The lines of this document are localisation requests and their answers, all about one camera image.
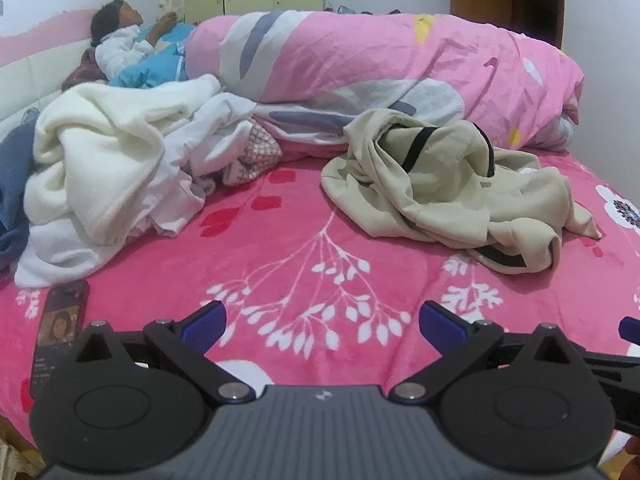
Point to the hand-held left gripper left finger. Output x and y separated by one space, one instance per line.
205 327

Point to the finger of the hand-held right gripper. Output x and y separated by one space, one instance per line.
615 364
629 330

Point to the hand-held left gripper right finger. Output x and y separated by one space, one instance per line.
442 322

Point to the beige zip jacket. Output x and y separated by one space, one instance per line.
440 190

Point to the pink floral bed blanket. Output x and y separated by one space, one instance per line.
280 240

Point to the black smartphone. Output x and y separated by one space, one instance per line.
57 325

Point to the cream fleece garment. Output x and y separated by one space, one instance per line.
90 160

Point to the blue garment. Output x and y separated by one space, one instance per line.
12 185

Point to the pink floral quilt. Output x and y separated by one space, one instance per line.
350 60

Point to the dark maroon pillow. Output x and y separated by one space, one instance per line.
82 72

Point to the pink and white headboard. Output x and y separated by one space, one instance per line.
30 75

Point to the pale paper bundle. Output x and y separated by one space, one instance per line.
172 2

